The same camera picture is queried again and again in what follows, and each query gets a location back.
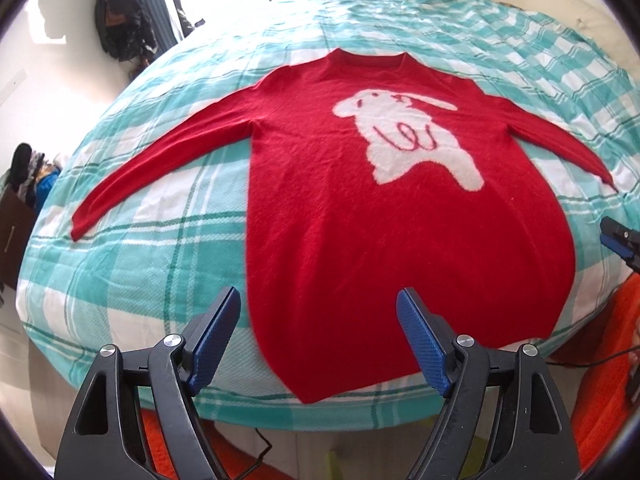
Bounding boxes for red sweater with white rabbit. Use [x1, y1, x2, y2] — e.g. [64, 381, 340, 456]
[70, 47, 618, 406]

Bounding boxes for cream headboard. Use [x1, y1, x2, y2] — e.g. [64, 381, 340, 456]
[490, 0, 640, 83]

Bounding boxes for orange fleece clothing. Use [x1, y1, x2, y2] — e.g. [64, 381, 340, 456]
[135, 275, 640, 480]

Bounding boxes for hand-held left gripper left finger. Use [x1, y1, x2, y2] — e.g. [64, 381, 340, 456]
[55, 286, 243, 480]

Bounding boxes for dark hanging clothes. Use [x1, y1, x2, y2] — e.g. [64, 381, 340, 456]
[94, 0, 162, 64]

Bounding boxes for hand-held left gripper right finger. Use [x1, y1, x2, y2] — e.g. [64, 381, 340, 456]
[395, 287, 581, 480]

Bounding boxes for teal plaid bed blanket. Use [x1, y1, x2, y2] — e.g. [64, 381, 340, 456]
[15, 0, 640, 431]

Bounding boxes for red and black clothes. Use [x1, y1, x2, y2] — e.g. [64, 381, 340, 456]
[169, 0, 207, 40]

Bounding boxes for dark items beside bed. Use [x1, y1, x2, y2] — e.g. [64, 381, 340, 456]
[0, 187, 40, 293]

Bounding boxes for heap of clothes and bags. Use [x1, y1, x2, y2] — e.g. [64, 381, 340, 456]
[9, 142, 65, 212]

